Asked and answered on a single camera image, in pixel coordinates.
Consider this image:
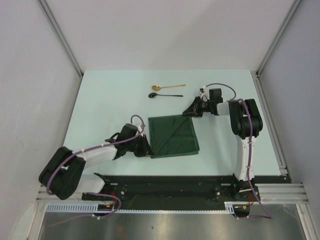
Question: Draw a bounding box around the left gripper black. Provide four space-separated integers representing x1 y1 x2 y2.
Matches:
126 134 155 158

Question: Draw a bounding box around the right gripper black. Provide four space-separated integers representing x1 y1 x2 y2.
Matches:
183 96 213 118

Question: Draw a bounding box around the dark green cloth napkin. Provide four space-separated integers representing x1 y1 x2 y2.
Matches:
148 115 200 159

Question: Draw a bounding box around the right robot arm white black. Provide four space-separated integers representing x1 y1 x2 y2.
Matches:
182 88 263 201

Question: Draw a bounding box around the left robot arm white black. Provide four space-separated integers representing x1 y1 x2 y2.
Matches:
38 123 154 200

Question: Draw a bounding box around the black spoon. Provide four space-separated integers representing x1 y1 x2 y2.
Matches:
148 92 183 99

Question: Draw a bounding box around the gold spoon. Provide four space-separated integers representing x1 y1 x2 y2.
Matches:
151 84 186 91

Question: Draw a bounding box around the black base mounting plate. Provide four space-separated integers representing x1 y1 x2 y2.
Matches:
81 174 292 211

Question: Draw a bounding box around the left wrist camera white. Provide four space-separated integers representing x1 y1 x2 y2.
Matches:
135 123 145 136

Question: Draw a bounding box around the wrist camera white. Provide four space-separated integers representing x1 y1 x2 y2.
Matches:
199 86 209 101
135 123 145 136

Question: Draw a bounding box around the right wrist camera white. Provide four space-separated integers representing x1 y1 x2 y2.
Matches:
199 86 209 101

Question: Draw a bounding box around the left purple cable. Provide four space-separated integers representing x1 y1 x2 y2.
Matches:
45 114 147 227

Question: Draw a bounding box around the purple cable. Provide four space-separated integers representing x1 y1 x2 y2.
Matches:
203 83 273 221
45 114 147 227

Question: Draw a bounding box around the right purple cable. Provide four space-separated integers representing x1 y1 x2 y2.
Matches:
203 83 273 221

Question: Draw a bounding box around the right aluminium frame post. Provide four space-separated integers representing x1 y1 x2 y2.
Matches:
256 0 303 76

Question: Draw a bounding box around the aluminium frame post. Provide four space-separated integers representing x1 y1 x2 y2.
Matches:
256 0 303 76
37 0 84 77

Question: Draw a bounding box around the left white cable duct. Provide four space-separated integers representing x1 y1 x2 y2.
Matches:
46 203 115 213

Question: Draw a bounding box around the white cable duct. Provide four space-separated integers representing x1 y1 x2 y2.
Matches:
224 201 253 214
46 203 115 213

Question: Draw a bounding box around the right white cable duct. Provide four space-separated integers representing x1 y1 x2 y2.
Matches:
224 201 253 214

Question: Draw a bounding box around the right aluminium rail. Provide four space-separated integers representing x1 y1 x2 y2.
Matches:
251 71 307 203

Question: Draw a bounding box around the left aluminium frame post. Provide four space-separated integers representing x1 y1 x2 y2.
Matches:
37 0 84 77

